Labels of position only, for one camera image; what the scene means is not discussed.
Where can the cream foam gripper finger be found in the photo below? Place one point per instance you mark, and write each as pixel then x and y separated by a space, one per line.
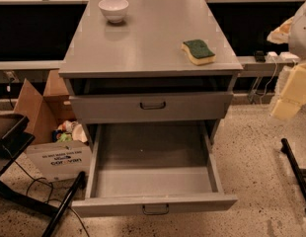
pixel 290 92
pixel 281 34

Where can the green and yellow sponge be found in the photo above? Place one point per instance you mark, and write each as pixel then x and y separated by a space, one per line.
pixel 198 52

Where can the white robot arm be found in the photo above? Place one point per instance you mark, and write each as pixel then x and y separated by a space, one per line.
pixel 298 33

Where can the closed grey upper drawer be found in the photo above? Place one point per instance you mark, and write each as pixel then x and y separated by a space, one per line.
pixel 150 107

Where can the grey drawer cabinet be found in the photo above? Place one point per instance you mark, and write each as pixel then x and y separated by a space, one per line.
pixel 143 55

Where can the open grey lower drawer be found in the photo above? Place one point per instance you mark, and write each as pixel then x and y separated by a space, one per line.
pixel 152 169

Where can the white power strip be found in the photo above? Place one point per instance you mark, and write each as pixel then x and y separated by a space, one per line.
pixel 289 57

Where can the white power adapter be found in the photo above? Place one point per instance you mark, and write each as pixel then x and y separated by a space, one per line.
pixel 272 57

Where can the black small adapter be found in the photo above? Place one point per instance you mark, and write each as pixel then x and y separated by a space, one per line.
pixel 259 56

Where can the black floor bar right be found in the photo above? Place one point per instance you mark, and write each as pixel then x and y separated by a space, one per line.
pixel 300 174

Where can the white ceramic bowl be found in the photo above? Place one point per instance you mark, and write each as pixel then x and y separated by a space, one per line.
pixel 114 10

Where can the colourful items in box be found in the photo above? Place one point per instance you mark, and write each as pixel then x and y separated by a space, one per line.
pixel 69 131

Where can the white Caravan labelled box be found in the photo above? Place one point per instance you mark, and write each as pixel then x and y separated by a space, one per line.
pixel 59 161

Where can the brown cardboard box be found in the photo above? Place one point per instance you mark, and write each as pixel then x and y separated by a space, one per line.
pixel 45 111

